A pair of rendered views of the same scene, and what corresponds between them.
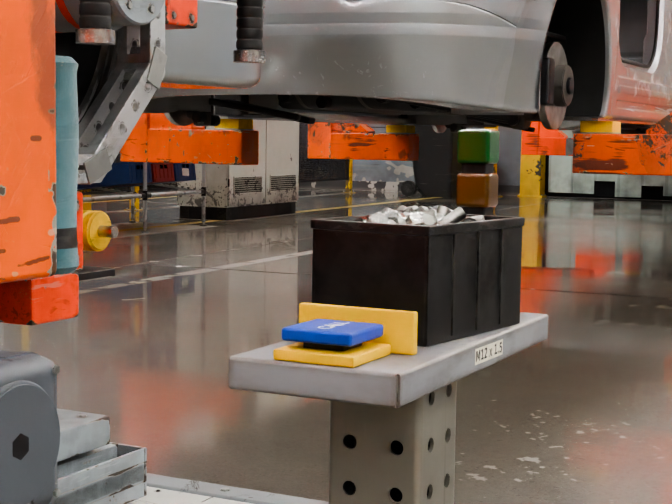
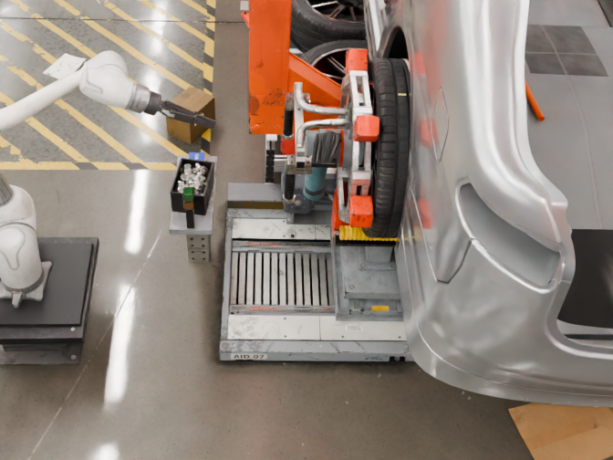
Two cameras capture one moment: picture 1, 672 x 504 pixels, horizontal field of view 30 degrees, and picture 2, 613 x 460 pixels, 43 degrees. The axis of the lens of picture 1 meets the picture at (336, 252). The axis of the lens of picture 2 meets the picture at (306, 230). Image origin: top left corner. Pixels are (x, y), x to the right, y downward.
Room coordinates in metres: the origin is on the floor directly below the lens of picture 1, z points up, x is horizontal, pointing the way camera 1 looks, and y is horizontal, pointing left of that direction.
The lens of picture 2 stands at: (3.41, -0.84, 2.81)
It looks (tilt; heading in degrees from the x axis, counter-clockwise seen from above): 49 degrees down; 148
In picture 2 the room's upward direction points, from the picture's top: 5 degrees clockwise
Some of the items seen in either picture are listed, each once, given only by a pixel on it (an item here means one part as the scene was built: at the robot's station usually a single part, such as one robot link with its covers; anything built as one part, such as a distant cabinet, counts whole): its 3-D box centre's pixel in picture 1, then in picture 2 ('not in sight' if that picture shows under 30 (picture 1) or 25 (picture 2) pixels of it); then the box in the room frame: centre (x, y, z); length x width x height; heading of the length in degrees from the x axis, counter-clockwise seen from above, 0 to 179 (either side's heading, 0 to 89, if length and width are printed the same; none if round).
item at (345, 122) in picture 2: not in sight; (324, 129); (1.71, 0.25, 1.03); 0.19 x 0.18 x 0.11; 64
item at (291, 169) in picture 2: not in sight; (299, 164); (1.74, 0.15, 0.93); 0.09 x 0.05 x 0.05; 64
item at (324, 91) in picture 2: not in sight; (347, 94); (1.23, 0.66, 0.69); 0.52 x 0.17 x 0.35; 64
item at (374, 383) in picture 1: (406, 346); (194, 193); (1.27, -0.07, 0.44); 0.43 x 0.17 x 0.03; 154
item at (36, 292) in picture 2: not in sight; (22, 280); (1.35, -0.83, 0.35); 0.22 x 0.18 x 0.06; 152
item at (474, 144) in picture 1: (478, 146); (188, 193); (1.45, -0.16, 0.64); 0.04 x 0.04 x 0.04; 64
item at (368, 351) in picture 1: (332, 351); not in sight; (1.12, 0.00, 0.46); 0.08 x 0.08 x 0.01; 64
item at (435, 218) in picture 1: (420, 267); (192, 185); (1.30, -0.09, 0.51); 0.20 x 0.14 x 0.13; 145
